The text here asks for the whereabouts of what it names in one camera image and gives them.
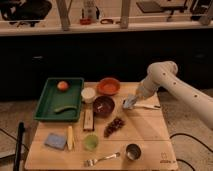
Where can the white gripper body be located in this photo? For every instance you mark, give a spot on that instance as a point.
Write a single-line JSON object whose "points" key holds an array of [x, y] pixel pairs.
{"points": [[145, 89]]}

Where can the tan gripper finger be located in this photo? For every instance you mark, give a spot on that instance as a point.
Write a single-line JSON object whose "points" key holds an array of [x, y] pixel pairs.
{"points": [[143, 101], [135, 99]]}

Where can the blue-grey cloth towel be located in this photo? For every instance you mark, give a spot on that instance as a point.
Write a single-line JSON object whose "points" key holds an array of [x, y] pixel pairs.
{"points": [[127, 103]]}

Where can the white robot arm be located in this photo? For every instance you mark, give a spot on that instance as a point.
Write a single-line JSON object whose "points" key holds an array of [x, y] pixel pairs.
{"points": [[163, 74]]}

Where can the orange-red bowl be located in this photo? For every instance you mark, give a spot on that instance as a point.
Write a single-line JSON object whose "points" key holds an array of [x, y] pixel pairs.
{"points": [[108, 86]]}

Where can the dark maroon bowl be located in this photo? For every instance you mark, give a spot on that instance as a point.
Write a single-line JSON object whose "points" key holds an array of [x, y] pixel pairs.
{"points": [[103, 106]]}

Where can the purple grape bunch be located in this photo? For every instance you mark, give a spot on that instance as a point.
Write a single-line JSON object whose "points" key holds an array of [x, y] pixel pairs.
{"points": [[116, 124]]}

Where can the white cup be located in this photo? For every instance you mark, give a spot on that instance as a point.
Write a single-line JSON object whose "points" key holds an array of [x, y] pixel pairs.
{"points": [[88, 95]]}

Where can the wooden block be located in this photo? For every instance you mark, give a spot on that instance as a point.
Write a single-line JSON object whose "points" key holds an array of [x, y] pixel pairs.
{"points": [[88, 124]]}

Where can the silver metal cup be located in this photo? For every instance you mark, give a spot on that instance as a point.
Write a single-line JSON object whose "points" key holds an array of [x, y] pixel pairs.
{"points": [[133, 152]]}

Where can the green cup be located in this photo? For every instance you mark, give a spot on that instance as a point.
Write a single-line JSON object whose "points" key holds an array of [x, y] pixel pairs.
{"points": [[90, 142]]}

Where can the green plastic tray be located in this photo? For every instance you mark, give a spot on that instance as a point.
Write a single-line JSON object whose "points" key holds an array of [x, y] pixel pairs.
{"points": [[52, 98]]}

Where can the orange peach fruit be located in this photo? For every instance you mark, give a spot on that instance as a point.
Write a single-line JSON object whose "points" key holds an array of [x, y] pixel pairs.
{"points": [[62, 85]]}

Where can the blue sponge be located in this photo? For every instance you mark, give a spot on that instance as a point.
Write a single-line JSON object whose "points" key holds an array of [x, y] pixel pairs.
{"points": [[55, 141]]}

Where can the small red dish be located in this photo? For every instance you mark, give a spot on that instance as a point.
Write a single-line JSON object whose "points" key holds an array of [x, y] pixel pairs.
{"points": [[85, 21]]}

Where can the white bottle on shelf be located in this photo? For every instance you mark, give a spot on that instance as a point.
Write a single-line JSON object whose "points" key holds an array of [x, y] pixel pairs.
{"points": [[90, 9]]}

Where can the black stand left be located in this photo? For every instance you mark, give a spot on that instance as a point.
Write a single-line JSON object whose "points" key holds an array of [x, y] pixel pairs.
{"points": [[18, 149]]}

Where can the black office chair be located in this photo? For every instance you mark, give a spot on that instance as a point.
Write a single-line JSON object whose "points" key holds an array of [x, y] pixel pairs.
{"points": [[30, 12]]}

